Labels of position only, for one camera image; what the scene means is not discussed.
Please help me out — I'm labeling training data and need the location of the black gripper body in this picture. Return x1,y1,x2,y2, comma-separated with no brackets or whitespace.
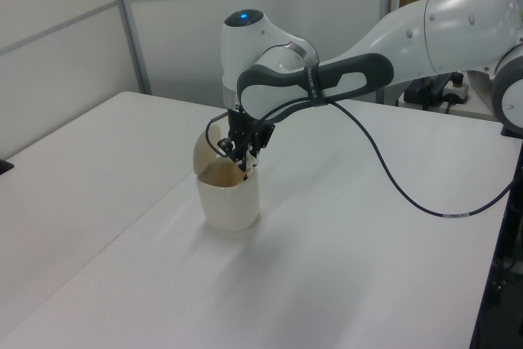
226,108,267,149

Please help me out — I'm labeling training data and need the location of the small white lidded bin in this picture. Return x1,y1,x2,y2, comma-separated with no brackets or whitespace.
192,130,262,233

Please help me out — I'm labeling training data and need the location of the black power adapter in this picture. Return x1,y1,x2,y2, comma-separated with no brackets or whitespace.
404,75,451,105

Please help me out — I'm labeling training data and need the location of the white power strip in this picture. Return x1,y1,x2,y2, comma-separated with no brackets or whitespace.
442,78,469,105

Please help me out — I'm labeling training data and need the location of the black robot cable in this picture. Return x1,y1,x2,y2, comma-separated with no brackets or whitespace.
205,95,514,220

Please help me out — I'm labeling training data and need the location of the grey partition frame post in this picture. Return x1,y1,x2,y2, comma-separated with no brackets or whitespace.
107,0,153,95

